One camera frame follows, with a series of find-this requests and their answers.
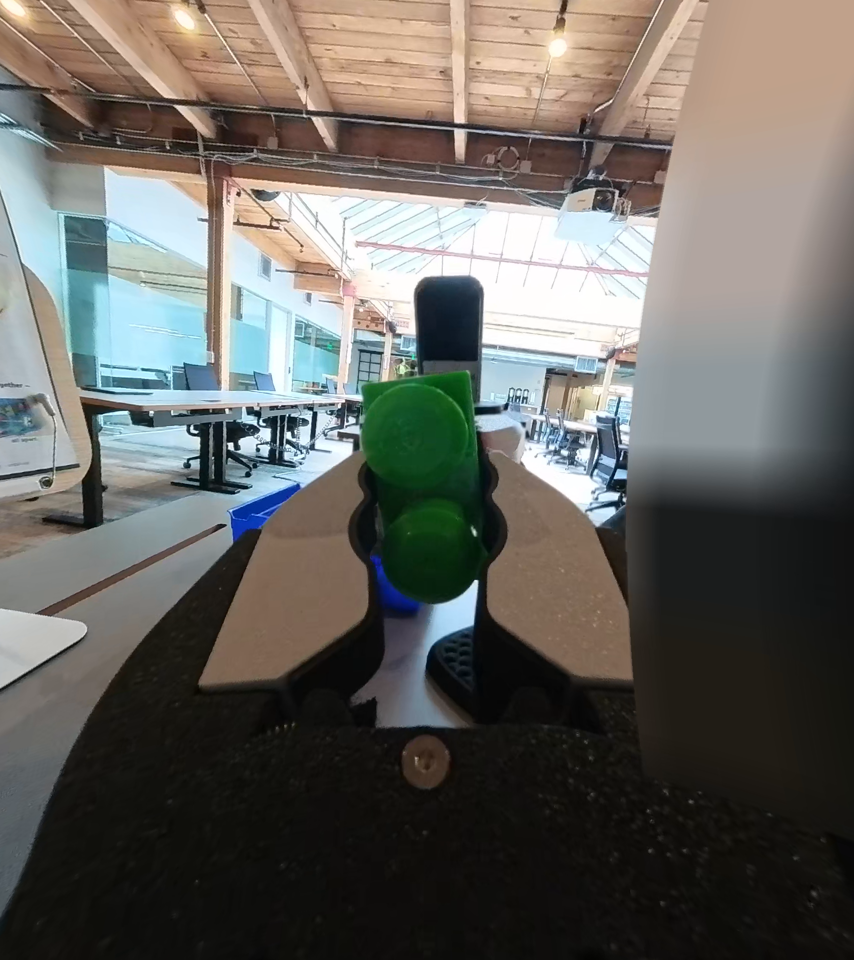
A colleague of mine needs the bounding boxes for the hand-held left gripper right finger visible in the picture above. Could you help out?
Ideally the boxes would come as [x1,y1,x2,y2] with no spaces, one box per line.
[475,447,635,688]

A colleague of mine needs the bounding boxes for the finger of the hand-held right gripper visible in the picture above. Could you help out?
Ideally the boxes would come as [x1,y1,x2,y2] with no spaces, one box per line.
[478,411,528,460]

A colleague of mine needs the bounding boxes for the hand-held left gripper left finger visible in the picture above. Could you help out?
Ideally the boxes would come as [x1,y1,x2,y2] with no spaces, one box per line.
[199,450,386,691]

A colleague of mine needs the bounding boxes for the green two-stud mega block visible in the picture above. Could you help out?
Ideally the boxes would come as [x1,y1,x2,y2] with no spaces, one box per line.
[360,371,489,606]

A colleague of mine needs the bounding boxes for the black office chair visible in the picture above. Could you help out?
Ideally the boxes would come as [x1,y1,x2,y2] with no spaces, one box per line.
[180,360,266,477]
[586,413,632,520]
[253,369,314,460]

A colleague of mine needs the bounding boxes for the black honeycomb rubber pad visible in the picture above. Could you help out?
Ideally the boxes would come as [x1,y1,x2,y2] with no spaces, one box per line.
[426,626,482,702]

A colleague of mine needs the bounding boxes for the white ceiling projector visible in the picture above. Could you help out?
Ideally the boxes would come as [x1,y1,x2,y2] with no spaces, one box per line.
[553,176,635,250]

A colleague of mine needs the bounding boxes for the wooden background desk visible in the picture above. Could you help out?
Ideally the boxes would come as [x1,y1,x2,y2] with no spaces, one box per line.
[43,386,350,529]

